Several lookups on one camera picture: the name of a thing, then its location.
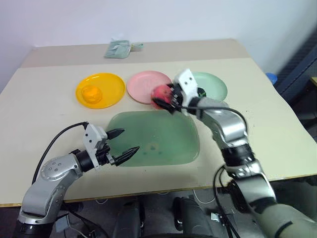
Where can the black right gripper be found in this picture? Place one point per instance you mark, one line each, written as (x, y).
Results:
(177, 98)

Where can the green white plastic packet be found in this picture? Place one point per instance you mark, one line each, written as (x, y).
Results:
(117, 49)

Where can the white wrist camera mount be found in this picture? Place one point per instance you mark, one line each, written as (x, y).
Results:
(187, 83)
(90, 138)

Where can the dark green toy item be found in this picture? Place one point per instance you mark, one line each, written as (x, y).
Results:
(202, 92)

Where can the blue round object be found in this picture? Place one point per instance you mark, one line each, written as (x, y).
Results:
(272, 77)

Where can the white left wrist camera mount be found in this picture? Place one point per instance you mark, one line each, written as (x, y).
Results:
(90, 138)

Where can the dark rounded shape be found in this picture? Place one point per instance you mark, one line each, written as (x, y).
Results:
(193, 218)
(128, 218)

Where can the large green translucent tray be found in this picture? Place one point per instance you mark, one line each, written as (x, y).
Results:
(158, 131)

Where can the dark blue ribbed panel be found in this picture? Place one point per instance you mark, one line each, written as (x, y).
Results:
(301, 77)

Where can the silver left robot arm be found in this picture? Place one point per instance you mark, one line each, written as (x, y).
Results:
(49, 178)

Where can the pink plate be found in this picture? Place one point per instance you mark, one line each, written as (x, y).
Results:
(142, 84)

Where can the light green plate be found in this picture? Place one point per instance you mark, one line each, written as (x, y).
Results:
(213, 85)

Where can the small green white packet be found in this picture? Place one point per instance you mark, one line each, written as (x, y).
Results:
(137, 46)

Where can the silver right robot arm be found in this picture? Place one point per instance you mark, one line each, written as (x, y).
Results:
(232, 129)

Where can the red round toy fruit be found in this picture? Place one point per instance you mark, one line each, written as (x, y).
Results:
(161, 94)

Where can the yellow plate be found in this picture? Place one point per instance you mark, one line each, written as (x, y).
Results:
(111, 86)

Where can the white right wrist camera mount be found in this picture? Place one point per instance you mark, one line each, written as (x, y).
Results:
(187, 83)

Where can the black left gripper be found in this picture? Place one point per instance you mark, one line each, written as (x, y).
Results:
(104, 156)

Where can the small grey box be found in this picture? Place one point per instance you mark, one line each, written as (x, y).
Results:
(62, 223)

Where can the orange round toy fruit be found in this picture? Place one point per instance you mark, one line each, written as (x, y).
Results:
(92, 94)

